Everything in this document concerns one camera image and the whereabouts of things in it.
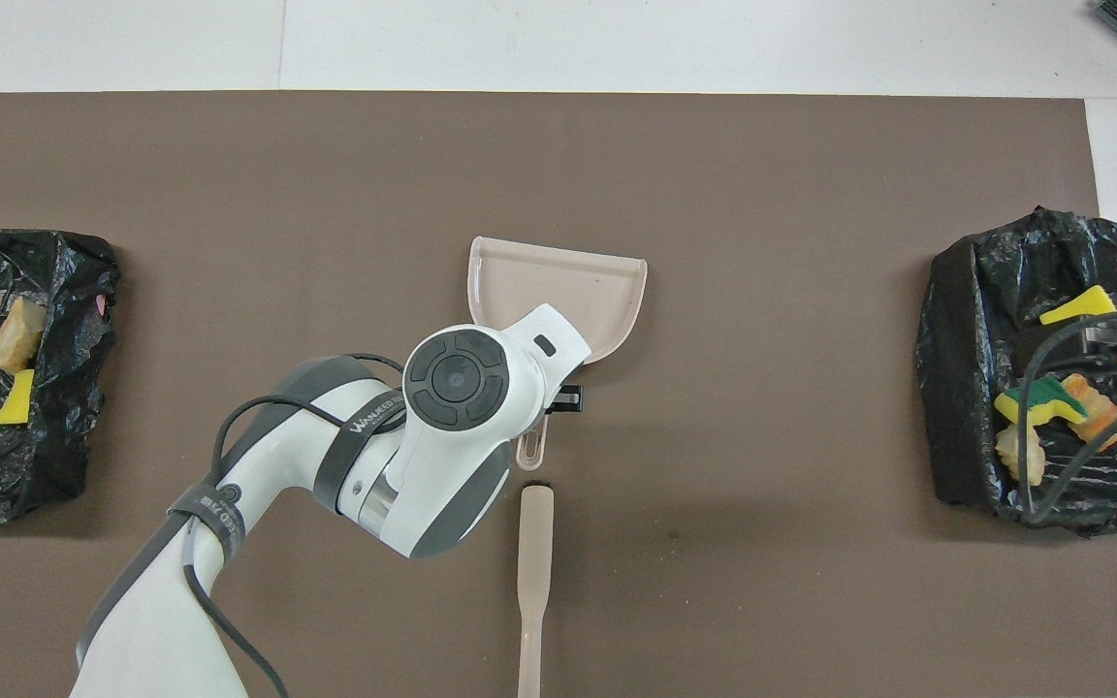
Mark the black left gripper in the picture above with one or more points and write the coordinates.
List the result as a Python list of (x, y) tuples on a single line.
[(566, 397)]

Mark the orange striped croissant piece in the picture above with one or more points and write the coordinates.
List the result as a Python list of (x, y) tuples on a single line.
[(15, 334), (1092, 407)]

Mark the notched yellow sponge piece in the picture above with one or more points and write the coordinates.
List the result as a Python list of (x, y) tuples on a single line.
[(1048, 399)]

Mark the beige plastic dustpan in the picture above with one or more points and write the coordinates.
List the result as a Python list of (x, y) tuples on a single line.
[(558, 286)]

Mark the beige hand brush black bristles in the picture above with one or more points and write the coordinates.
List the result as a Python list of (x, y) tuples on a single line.
[(534, 553)]

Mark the pale croissant piece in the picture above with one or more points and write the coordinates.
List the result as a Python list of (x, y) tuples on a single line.
[(1022, 456)]

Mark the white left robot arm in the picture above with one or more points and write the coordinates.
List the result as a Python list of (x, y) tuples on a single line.
[(442, 417)]

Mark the black bag lined bin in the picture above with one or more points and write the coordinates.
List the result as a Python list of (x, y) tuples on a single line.
[(45, 456), (966, 388)]

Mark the brown table mat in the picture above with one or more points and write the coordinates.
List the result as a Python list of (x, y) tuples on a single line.
[(811, 194)]

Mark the small pink tag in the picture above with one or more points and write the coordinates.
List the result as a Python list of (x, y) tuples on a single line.
[(103, 304)]

